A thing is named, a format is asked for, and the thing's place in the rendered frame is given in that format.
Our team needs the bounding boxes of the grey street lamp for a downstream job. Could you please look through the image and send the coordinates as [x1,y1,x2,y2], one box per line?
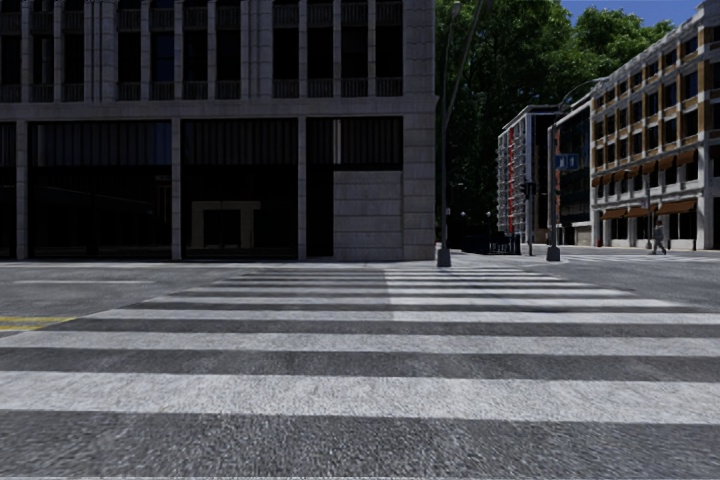
[545,76,608,263]
[436,0,494,269]

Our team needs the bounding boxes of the dark stairway railing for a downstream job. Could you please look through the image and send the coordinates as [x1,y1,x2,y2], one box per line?
[459,210,523,256]

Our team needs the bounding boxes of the traffic light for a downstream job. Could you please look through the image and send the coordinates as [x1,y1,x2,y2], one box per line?
[519,180,537,257]

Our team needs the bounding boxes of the grey building with red stripe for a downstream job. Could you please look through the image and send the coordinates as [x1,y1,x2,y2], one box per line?
[496,104,562,244]

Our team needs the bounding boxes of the pale stone building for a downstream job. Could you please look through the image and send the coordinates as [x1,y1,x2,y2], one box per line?
[0,0,439,263]

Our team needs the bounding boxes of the dark glass building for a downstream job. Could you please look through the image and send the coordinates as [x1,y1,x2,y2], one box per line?
[553,98,594,247]

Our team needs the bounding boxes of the trees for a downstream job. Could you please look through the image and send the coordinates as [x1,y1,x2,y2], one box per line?
[434,0,677,247]

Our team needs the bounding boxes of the pale building with orange awnings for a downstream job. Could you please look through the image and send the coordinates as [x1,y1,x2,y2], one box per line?
[589,0,720,253]

